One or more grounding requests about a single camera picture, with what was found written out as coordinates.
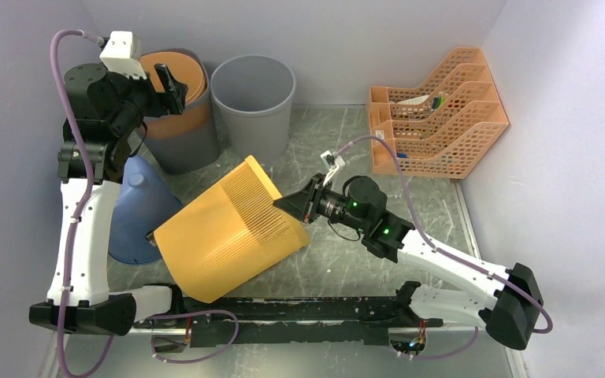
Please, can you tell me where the orange plastic file organizer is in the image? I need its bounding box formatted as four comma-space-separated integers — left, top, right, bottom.
366, 46, 509, 180

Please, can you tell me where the yellow mesh plastic bin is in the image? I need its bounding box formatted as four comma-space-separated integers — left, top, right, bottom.
154, 156, 310, 303

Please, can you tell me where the orange plastic bin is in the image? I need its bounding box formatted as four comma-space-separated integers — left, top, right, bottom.
138, 50, 213, 141

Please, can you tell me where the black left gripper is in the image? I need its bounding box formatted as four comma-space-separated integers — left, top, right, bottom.
103, 61, 191, 136

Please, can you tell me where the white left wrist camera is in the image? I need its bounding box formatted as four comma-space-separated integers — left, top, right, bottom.
99, 31, 147, 80

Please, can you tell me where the dark grey ribbed bin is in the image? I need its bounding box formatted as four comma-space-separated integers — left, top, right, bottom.
144, 58, 220, 175

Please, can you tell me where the blue plastic bin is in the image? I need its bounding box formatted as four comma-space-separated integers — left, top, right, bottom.
108, 155, 182, 265

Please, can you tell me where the aluminium frame rail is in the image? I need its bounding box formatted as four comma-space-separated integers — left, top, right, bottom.
39, 182, 530, 378

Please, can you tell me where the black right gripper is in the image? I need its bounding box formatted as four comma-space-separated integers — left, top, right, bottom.
275, 173, 369, 233

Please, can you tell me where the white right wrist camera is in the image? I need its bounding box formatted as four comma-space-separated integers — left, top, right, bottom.
320, 150, 345, 186

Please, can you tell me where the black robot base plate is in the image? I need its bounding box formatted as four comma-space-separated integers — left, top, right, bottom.
132, 296, 444, 349

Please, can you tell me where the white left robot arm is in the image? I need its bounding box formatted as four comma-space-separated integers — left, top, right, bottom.
28, 63, 187, 336

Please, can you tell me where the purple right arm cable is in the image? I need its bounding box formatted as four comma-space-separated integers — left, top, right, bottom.
333, 134, 555, 362

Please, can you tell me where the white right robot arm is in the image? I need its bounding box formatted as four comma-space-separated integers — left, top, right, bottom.
273, 173, 544, 350

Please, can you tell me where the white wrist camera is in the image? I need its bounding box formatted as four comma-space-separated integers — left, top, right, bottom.
99, 31, 147, 80
320, 150, 345, 186

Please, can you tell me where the light grey plastic bin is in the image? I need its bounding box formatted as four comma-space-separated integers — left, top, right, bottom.
210, 54, 297, 165

